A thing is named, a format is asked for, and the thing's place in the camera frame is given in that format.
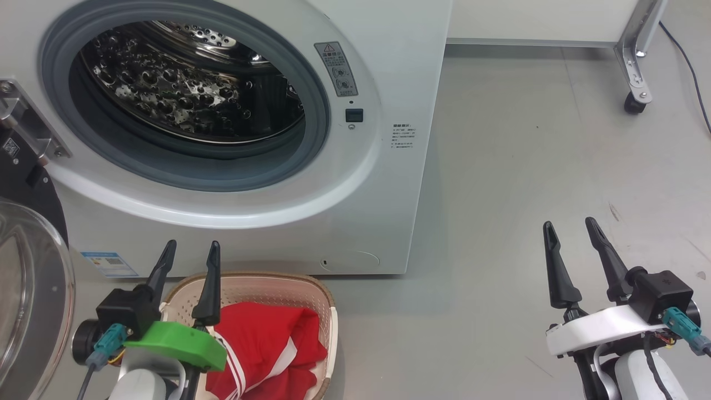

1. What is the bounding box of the black floor cable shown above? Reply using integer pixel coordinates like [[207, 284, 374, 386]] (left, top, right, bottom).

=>
[[658, 21, 711, 136]]

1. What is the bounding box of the grey warning sticker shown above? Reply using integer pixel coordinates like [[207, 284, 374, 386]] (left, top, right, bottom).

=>
[[314, 42, 359, 98]]

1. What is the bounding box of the beige perforated laundry basket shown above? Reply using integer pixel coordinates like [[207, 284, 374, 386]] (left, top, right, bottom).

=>
[[161, 271, 338, 400]]

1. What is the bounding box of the metal leg with caster wheel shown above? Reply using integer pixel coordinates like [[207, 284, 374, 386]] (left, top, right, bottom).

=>
[[447, 0, 670, 116]]

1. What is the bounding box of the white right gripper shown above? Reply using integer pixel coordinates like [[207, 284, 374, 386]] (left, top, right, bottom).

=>
[[543, 217, 667, 357]]

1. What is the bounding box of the red garment with white stripes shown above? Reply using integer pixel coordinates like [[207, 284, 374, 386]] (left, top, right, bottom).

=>
[[206, 302, 328, 400]]

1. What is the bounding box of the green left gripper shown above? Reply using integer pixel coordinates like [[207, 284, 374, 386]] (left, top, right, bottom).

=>
[[123, 240, 227, 372]]

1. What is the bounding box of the teal connector with black cable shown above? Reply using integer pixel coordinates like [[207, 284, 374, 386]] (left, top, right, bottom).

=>
[[661, 307, 711, 356], [76, 324, 127, 400]]

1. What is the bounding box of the dark grey glass washer door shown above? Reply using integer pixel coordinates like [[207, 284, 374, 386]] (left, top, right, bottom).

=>
[[0, 127, 77, 400]]

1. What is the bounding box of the white front-loading washing machine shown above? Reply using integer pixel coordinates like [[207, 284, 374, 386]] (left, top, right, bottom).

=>
[[0, 0, 453, 277]]

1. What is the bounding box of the blue energy label sticker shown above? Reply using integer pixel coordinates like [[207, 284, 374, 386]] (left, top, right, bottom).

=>
[[81, 251, 139, 278]]

